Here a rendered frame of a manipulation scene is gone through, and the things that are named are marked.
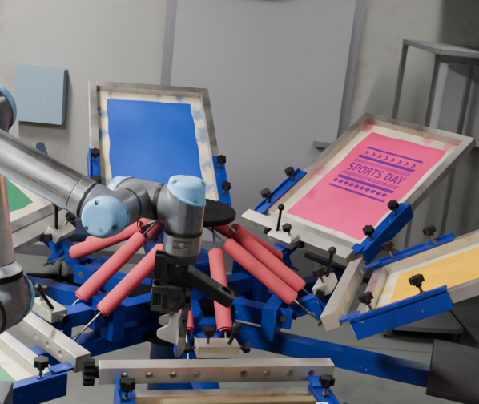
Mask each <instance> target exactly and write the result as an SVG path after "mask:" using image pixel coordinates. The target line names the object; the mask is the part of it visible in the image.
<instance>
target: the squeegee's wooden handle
mask: <svg viewBox="0 0 479 404"><path fill-rule="evenodd" d="M161 404H316V400H315V399H314V397H313V396H290V397H254V398H183V399H162V401H161Z"/></svg>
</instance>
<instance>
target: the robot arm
mask: <svg viewBox="0 0 479 404"><path fill-rule="evenodd" d="M16 118H17V107H16V103H15V101H14V98H13V96H12V94H11V93H10V92H9V91H8V90H7V89H6V88H5V87H4V86H3V85H1V84H0V335H1V334H2V333H4V332H5V331H7V330H8V329H9V328H11V327H12V326H15V325H17V324H18V323H19V322H21V321H22V320H23V319H24V318H25V317H26V316H27V315H28V314H29V312H30V311H31V310H32V308H33V305H34V299H35V292H34V286H33V284H32V282H31V280H29V279H28V278H27V275H26V274H25V273H24V272H23V269H22V266H21V265H20V264H19V263H18V262H17V261H15V259H14V247H13V240H12V232H11V223H10V209H9V201H8V192H7V184H6V178H7V179H9V180H12V181H14V182H15V183H16V184H19V185H21V186H22V187H24V188H26V189H28V190H30V191H31V192H33V193H35V194H37V195H38V196H41V197H42V198H44V199H45V200H48V201H50V202H51V203H52V204H55V205H57V206H59V207H60V208H62V209H64V210H66V211H68V212H69V213H71V214H73V215H75V216H77V217H78V218H80V219H81V220H82V223H83V227H84V228H85V229H86V230H87V232H88V233H89V234H91V235H92V236H94V237H97V238H101V239H105V238H108V237H111V236H115V235H117V234H119V233H121V232H122V231H123V230H124V229H125V228H127V227H128V226H130V225H132V224H133V223H135V222H136V221H138V220H140V219H141V218H145V219H149V220H157V221H164V222H165V226H164V237H163V250H159V249H156V253H155V270H154V276H153V277H154V278H153V277H152V279H151V301H150V306H151V309H150V310H151V311H159V312H160V313H168V314H166V315H163V316H161V317H160V318H159V324H160V325H162V326H163V327H162V328H159V329H158V330H157V336H158V338H159V339H162V340H164V341H168V342H170V343H173V344H176V345H177V355H176V357H179V356H180V355H181V353H182V352H183V351H184V350H185V344H186V336H187V322H188V314H189V311H191V301H192V294H193V288H195V289H197V290H198V291H200V292H201V293H203V294H205V295H206V296H208V297H210V298H211V299H212V300H214V301H216V302H218V303H219V304H221V305H222V306H224V307H226V308H229V307H230V306H231V304H232V303H233V301H234V292H233V291H232V290H230V289H229V288H228V287H226V286H224V285H222V284H221V283H219V282H218V281H216V280H215V279H213V278H211V277H209V276H208V275H207V274H205V273H203V272H201V271H200V270H198V269H197V268H195V267H194V266H192V265H194V264H196V263H197V262H198V260H199V253H200V248H201V240H202V230H203V215H204V208H205V205H206V200H205V196H206V184H205V182H204V181H203V180H201V179H200V178H198V177H195V176H184V175H178V176H172V177H171V178H170V179H169V182H168V184H161V183H157V182H153V181H148V180H141V179H136V178H135V177H131V176H128V177H125V176H116V177H115V178H114V179H113V180H112V181H111V183H110V184H109V186H108V188H107V187H105V186H104V185H102V184H100V183H98V182H96V181H94V180H92V179H91V178H89V177H87V176H85V175H83V174H82V173H80V172H77V171H76V170H74V169H73V168H70V167H68V166H67V165H65V164H63V163H61V162H59V161H58V160H56V159H54V158H52V157H51V156H49V155H47V154H45V153H43V152H42V151H39V150H38V149H36V148H34V147H32V146H30V145H29V144H27V143H25V142H23V141H21V140H20V139H18V138H16V137H14V136H12V135H10V134H9V130H10V129H11V127H12V126H13V124H14V122H15V120H16ZM152 280H153V283H152ZM179 311H180V314H179Z"/></svg>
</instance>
